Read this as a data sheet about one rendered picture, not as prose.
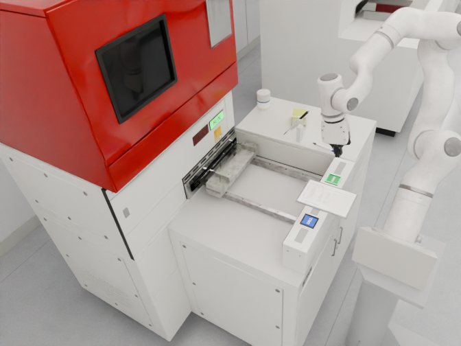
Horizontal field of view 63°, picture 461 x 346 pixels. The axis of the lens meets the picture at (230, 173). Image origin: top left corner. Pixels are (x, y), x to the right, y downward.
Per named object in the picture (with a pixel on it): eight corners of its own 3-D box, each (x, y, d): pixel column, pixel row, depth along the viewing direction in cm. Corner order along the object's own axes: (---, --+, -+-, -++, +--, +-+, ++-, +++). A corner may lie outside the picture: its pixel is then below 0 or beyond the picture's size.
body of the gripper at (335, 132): (316, 119, 140) (320, 144, 146) (344, 121, 134) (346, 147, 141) (324, 109, 145) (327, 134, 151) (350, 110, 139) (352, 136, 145)
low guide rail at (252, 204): (204, 190, 181) (204, 186, 179) (207, 188, 182) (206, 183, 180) (302, 227, 159) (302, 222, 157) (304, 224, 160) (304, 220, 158)
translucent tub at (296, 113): (290, 127, 189) (291, 115, 184) (292, 119, 194) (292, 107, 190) (305, 128, 187) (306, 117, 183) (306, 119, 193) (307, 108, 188)
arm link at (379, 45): (412, 55, 128) (350, 121, 129) (378, 48, 141) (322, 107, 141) (404, 36, 122) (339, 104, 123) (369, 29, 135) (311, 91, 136)
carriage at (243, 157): (206, 193, 175) (205, 188, 173) (244, 149, 197) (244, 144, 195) (220, 198, 172) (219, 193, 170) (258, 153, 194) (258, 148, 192)
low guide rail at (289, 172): (233, 158, 197) (233, 154, 195) (235, 156, 198) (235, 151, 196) (325, 187, 176) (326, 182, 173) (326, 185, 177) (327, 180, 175)
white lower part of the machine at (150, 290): (85, 294, 238) (28, 205, 184) (166, 209, 288) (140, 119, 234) (172, 349, 207) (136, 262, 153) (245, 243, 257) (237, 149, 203)
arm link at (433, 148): (421, 195, 145) (444, 137, 144) (451, 202, 126) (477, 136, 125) (392, 185, 144) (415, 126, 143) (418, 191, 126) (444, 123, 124)
